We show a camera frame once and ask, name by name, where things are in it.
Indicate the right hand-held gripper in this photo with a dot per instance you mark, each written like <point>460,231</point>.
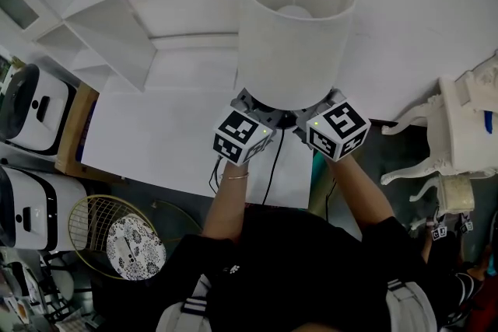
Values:
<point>342,120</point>

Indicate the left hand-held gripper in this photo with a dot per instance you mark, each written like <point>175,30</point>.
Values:
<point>237,132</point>

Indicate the white table lamp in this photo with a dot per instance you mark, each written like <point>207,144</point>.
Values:
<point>288,58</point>

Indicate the person's left forearm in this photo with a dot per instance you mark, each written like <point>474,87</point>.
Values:
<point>227,206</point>

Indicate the person's right forearm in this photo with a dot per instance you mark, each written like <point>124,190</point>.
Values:
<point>358,198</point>

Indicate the white desk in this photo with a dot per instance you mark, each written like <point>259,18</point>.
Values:
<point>163,136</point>

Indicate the teal rolled yoga mat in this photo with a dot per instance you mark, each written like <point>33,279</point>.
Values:
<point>318,167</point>

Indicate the white ornate dressing table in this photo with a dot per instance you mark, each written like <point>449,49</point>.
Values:
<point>463,136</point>

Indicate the white ornate stool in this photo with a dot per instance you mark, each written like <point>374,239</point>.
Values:
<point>455,194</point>

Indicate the blue item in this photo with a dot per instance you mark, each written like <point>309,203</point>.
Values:
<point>488,122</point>

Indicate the person's black shirt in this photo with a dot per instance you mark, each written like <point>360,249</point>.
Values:
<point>295,268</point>

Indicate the floral round seat cushion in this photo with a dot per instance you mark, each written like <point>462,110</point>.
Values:
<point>148,252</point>

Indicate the white remote control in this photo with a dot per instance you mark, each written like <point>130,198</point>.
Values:
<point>126,250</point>

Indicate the brown cardboard box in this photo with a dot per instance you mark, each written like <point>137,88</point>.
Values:
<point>74,136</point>

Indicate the white and black appliance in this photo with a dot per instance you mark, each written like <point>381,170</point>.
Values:
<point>39,206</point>
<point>43,105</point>

